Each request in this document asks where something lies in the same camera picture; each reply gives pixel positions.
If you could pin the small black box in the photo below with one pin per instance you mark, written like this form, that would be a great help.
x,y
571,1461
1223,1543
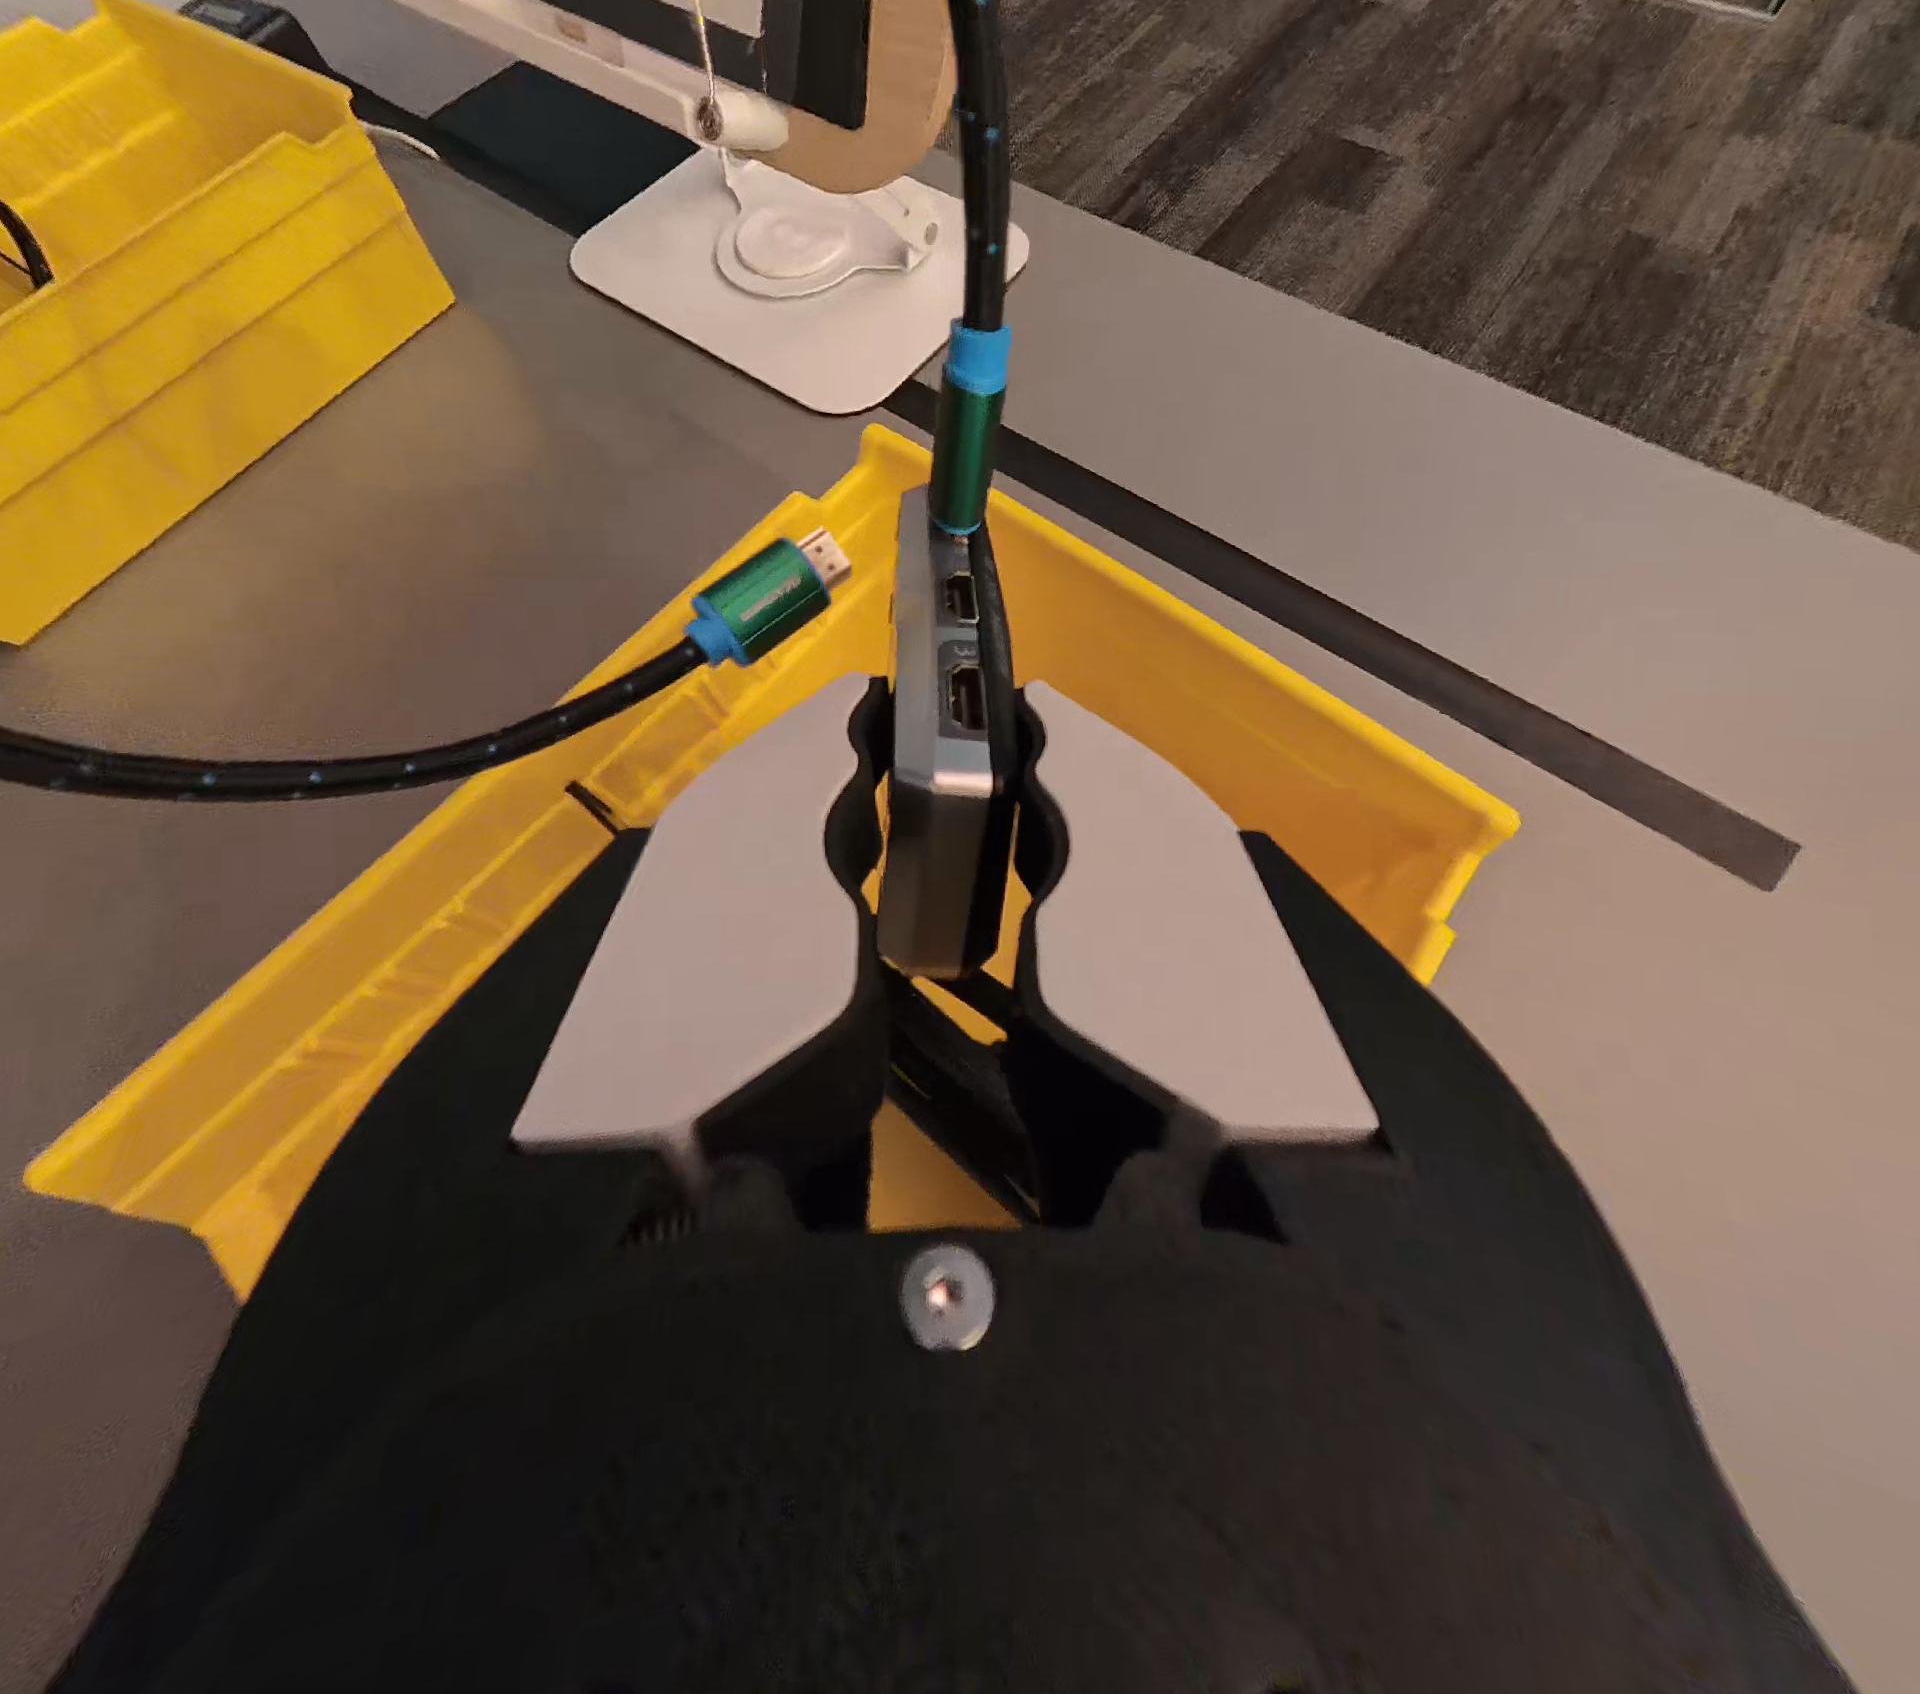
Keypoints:
x,y
254,28

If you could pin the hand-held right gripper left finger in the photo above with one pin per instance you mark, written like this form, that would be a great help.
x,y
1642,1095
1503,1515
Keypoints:
x,y
674,974

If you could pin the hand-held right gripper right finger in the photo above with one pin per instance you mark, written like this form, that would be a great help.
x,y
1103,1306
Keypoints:
x,y
1200,974

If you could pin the yellow plastic storage bin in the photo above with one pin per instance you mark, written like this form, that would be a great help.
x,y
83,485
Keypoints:
x,y
450,915
180,269

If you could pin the grey multiport adapter hub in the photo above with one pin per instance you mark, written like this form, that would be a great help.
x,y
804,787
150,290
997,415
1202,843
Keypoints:
x,y
938,855

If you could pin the white tablet stand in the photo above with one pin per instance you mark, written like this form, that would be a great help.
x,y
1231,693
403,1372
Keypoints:
x,y
840,345

